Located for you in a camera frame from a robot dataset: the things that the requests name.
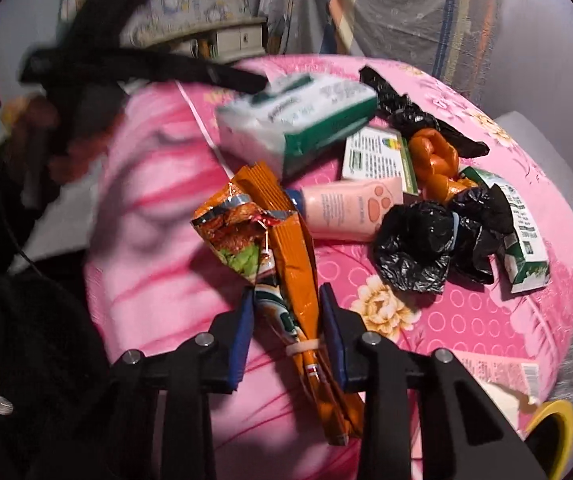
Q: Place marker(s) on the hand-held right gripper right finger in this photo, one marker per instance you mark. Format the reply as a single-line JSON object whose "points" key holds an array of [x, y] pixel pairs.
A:
{"points": [[334, 342]]}

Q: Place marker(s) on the pink flat packet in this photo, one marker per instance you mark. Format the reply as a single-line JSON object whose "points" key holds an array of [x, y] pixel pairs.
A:
{"points": [[496, 372]]}

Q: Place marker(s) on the orange peel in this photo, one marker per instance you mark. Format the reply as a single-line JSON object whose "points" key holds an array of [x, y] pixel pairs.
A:
{"points": [[434, 160]]}

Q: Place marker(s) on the crushed green white carton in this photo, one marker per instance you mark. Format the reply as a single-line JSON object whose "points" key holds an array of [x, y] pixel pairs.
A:
{"points": [[526, 230]]}

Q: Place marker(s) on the small green white box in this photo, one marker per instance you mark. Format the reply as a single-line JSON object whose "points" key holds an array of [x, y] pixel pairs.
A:
{"points": [[371, 155]]}

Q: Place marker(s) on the orange snack packet bundle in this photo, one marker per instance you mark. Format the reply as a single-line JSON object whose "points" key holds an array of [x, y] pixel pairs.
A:
{"points": [[291, 260]]}

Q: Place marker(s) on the long black plastic bag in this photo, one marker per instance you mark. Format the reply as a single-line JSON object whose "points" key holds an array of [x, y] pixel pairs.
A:
{"points": [[406, 115]]}

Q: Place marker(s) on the person's black jacket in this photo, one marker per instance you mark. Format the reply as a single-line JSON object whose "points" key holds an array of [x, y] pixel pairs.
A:
{"points": [[16, 360]]}

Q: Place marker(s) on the pink floral blanket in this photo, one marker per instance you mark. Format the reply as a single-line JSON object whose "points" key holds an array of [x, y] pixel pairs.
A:
{"points": [[166, 270]]}

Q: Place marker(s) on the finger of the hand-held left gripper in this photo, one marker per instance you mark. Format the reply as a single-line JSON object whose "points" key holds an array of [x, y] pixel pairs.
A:
{"points": [[196, 74]]}

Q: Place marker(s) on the striped grey curtain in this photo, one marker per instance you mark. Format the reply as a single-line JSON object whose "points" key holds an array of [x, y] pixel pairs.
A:
{"points": [[406, 10]]}

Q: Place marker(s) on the torn colourful snack wrapper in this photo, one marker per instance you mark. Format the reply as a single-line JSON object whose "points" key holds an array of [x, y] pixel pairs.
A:
{"points": [[231, 240]]}

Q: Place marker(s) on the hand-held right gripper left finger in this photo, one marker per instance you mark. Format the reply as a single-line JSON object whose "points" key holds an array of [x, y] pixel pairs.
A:
{"points": [[241, 332]]}

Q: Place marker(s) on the person's left hand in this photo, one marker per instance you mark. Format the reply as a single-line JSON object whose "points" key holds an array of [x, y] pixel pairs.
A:
{"points": [[79, 157]]}

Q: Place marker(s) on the pink paw print bottle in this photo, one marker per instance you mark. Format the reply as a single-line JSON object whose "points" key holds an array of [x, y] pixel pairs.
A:
{"points": [[341, 205]]}

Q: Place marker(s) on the yellow bin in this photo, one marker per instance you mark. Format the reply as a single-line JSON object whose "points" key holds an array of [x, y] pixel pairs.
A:
{"points": [[563, 415]]}

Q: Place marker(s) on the white cabinet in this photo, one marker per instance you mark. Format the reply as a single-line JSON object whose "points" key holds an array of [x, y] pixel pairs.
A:
{"points": [[236, 37]]}

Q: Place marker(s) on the crumpled black plastic bag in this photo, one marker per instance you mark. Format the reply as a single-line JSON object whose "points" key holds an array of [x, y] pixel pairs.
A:
{"points": [[411, 245]]}

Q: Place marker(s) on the green white tissue box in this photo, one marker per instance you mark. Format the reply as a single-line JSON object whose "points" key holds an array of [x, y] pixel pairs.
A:
{"points": [[286, 120]]}

